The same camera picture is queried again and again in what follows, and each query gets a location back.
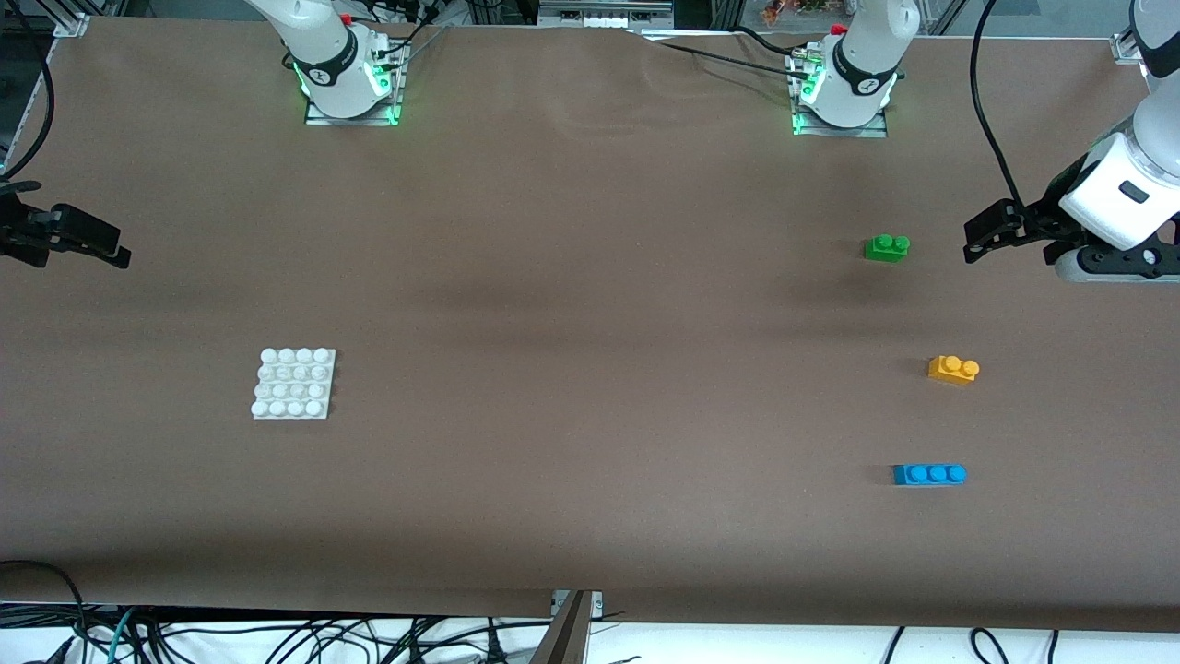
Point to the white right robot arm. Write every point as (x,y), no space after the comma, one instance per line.
(323,55)

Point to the aluminium corner bracket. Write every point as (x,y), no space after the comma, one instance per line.
(1123,46)
(72,25)

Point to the brown table cover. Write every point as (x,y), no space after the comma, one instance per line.
(590,277)

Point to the metal table bracket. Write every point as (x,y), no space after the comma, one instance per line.
(564,636)

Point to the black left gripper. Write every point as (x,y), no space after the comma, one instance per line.
(1045,219)

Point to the green two-stud block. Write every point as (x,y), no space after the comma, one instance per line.
(885,249)

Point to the yellow two-stud block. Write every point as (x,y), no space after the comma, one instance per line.
(949,371)

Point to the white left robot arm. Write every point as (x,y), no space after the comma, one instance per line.
(862,65)

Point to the orange patterned object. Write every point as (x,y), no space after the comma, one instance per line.
(782,11)

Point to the grey metal rack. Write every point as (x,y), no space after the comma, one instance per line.
(604,17)

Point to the white studded base plate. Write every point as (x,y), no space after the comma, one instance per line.
(293,387)

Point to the blue three-stud block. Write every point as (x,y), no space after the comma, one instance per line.
(926,475)

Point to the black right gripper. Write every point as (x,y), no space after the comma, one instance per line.
(20,228)

